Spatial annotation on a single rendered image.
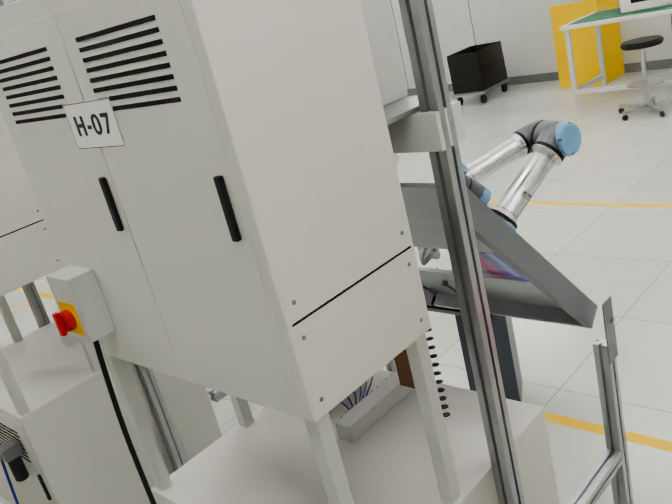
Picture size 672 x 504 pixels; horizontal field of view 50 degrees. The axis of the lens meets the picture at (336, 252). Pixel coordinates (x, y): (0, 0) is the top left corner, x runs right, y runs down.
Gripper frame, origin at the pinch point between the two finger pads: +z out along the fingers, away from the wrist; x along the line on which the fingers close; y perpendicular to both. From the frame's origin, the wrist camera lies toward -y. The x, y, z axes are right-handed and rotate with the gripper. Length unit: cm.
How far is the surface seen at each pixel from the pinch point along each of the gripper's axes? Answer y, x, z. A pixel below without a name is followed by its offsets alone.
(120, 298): -101, -12, 49
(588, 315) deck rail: -6, -60, 13
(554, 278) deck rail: -28, -60, 11
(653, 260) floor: 172, -3, -72
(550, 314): -3, -49, 13
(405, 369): -59, -51, 44
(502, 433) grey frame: -40, -64, 49
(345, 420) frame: -39, -23, 56
